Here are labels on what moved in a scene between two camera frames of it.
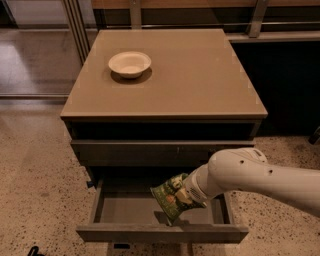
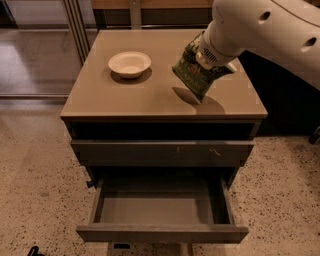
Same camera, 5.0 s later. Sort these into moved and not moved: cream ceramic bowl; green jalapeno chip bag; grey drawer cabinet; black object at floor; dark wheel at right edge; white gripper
Moved: green jalapeno chip bag; white gripper
Not moved: dark wheel at right edge; grey drawer cabinet; black object at floor; cream ceramic bowl
